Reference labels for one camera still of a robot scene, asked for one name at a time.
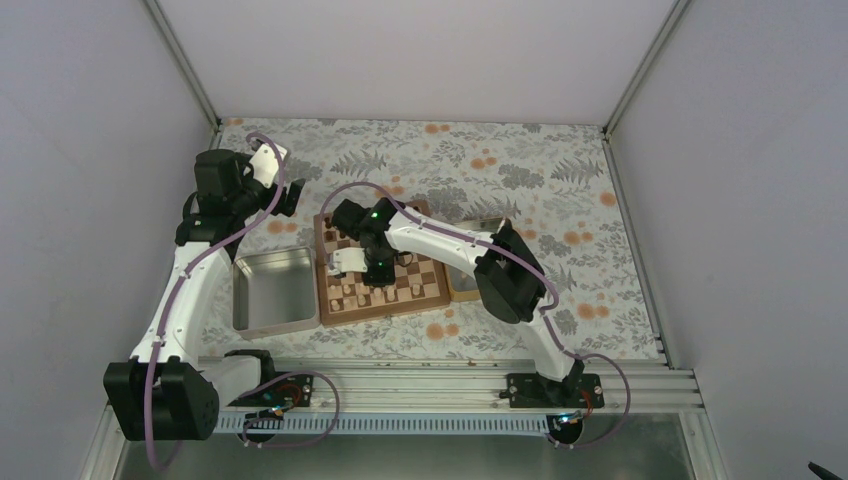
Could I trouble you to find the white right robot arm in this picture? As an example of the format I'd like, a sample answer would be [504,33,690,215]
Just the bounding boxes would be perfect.
[315,198,605,410]

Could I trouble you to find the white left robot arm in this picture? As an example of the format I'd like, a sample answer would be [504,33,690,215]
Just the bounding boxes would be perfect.
[103,141,305,441]

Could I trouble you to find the wooden chess board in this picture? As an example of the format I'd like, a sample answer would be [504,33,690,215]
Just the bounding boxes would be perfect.
[314,212,450,327]

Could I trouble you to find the yellow tin box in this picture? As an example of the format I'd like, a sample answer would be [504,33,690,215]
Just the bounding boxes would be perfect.
[443,217,505,302]

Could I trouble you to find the silver empty tin box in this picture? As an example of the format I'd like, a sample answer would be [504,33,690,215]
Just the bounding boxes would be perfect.
[232,247,320,340]

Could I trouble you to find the floral table mat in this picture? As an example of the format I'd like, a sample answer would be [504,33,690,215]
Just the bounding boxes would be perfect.
[201,117,661,360]

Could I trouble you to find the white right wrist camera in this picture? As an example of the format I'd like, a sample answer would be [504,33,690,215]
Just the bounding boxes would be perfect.
[326,247,368,277]

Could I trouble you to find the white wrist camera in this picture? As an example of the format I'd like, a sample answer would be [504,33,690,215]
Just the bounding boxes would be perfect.
[326,247,368,277]
[249,142,288,189]

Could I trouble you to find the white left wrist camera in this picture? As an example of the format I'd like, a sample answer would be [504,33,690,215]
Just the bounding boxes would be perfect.
[249,142,288,189]

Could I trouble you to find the aluminium mounting rail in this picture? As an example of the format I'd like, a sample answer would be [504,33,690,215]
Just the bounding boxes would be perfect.
[198,357,705,437]

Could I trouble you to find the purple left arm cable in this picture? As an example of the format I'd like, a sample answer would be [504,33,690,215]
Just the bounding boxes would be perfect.
[142,131,287,473]

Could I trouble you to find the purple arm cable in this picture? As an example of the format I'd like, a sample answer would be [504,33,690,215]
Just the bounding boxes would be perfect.
[142,131,287,473]
[317,181,632,452]

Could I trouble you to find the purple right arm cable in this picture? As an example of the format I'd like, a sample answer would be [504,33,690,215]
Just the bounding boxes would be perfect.
[317,181,632,452]

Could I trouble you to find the aluminium frame post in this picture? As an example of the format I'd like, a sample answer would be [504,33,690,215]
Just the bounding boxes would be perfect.
[141,0,221,132]

